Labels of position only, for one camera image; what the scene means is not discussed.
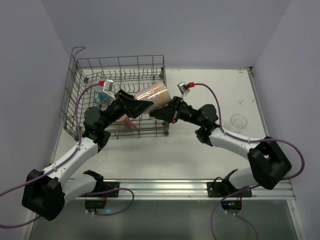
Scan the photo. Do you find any pale pink mug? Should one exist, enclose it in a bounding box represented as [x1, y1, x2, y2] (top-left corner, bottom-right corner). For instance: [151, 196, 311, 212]
[134, 81, 172, 115]

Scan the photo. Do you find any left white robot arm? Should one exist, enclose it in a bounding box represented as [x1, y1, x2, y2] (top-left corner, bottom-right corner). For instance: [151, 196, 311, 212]
[22, 90, 154, 221]

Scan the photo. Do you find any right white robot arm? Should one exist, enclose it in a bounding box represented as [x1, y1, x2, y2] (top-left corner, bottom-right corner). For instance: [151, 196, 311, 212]
[149, 96, 292, 194]

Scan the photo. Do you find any salmon pink mug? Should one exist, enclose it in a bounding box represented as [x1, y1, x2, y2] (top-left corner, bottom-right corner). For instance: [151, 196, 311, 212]
[114, 114, 137, 131]

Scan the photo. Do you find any blue printed cup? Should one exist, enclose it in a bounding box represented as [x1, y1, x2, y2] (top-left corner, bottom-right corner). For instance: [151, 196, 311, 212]
[93, 85, 110, 106]

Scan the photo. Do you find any grey wire dish rack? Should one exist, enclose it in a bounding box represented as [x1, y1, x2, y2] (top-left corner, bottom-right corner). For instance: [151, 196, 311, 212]
[60, 46, 167, 140]

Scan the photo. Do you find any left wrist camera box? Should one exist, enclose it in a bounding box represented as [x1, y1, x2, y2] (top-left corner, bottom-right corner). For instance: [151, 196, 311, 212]
[102, 79, 115, 98]

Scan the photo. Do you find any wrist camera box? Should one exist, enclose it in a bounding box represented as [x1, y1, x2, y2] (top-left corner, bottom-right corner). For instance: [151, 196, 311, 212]
[177, 82, 190, 96]
[102, 79, 115, 98]

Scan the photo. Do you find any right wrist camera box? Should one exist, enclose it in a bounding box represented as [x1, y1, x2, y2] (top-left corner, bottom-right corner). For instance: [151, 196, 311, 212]
[177, 82, 190, 96]

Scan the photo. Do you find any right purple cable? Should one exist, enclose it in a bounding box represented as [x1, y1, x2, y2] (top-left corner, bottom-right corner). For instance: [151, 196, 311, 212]
[187, 81, 306, 240]

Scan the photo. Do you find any purple cable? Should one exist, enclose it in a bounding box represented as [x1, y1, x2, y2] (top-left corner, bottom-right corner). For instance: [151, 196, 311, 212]
[187, 81, 306, 240]
[0, 80, 135, 227]

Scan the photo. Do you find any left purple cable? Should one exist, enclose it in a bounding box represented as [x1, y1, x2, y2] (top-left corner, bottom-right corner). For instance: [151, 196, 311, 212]
[0, 80, 135, 227]

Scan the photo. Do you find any aluminium mounting rail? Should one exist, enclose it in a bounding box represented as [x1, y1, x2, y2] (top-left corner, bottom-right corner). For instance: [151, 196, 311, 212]
[59, 177, 296, 201]

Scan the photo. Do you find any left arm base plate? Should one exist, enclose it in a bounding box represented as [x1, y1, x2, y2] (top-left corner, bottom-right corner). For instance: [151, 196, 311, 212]
[83, 181, 120, 213]

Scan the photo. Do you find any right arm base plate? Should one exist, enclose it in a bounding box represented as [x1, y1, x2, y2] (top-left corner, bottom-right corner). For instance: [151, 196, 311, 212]
[206, 176, 253, 214]

